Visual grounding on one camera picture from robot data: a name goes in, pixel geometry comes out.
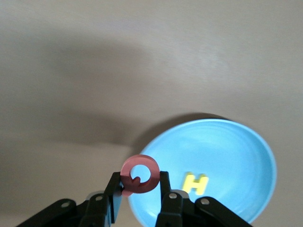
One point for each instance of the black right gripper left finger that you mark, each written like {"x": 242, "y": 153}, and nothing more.
{"x": 99, "y": 210}

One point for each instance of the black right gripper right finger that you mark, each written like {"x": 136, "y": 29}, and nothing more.
{"x": 175, "y": 210}

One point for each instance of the yellow foam letter H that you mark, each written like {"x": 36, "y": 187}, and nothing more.
{"x": 188, "y": 182}

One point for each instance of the pink foam letter Q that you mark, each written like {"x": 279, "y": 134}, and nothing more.
{"x": 152, "y": 175}

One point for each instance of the blue plate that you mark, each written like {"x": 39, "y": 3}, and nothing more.
{"x": 225, "y": 153}

